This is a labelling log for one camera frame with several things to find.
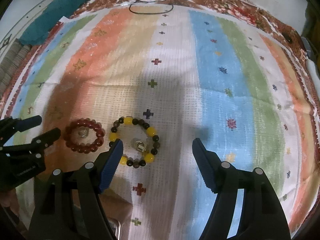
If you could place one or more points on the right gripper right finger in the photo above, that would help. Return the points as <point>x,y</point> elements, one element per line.
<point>262,216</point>

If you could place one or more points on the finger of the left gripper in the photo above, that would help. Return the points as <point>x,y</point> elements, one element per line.
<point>10,126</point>
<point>40,143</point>

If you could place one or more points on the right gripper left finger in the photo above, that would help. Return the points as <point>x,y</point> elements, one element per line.
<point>54,216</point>

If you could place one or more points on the jewelry storage box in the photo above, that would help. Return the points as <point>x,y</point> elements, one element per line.
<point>118,210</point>

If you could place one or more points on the striped beige cushion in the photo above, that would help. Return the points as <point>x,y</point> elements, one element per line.
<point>11,62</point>

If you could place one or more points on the teal cloth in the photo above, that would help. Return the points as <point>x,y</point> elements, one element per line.
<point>38,31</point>

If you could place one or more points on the colourful striped blanket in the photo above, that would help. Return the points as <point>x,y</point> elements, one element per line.
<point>157,74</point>

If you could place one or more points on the white pillow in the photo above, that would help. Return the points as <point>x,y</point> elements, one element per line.
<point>313,70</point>

